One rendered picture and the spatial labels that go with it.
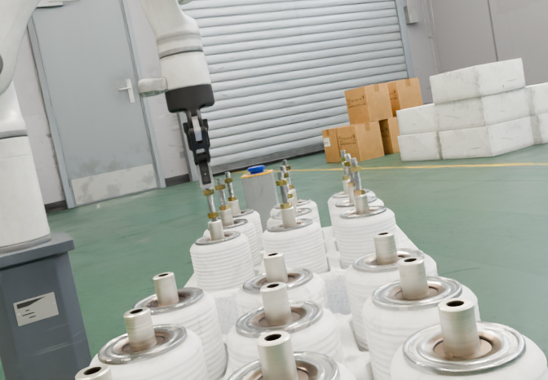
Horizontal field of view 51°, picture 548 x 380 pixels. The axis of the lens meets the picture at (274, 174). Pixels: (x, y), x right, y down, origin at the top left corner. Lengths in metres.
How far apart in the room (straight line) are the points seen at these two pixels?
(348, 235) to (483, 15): 6.71
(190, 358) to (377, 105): 4.42
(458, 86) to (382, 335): 3.21
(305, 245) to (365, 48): 6.51
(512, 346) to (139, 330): 0.29
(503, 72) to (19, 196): 3.13
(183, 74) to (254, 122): 5.57
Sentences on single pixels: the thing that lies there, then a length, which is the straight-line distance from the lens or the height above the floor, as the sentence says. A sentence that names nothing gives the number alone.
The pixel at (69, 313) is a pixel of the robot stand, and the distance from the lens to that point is 0.97.
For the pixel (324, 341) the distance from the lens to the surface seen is 0.47.
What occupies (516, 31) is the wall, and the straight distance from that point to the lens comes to 7.19.
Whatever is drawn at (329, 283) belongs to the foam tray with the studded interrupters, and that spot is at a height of 0.17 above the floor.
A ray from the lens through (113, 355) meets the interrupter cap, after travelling 0.50.
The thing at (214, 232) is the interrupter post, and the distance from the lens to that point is 0.92.
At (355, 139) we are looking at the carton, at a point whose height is 0.19.
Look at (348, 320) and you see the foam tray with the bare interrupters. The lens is 0.68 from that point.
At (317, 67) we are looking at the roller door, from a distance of 6.92.
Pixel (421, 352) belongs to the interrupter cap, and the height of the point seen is 0.25.
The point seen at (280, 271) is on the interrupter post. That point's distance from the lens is 0.60.
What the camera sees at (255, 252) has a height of 0.20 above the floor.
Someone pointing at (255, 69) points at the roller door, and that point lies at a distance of 6.52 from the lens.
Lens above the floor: 0.41
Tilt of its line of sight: 5 degrees down
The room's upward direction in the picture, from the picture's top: 11 degrees counter-clockwise
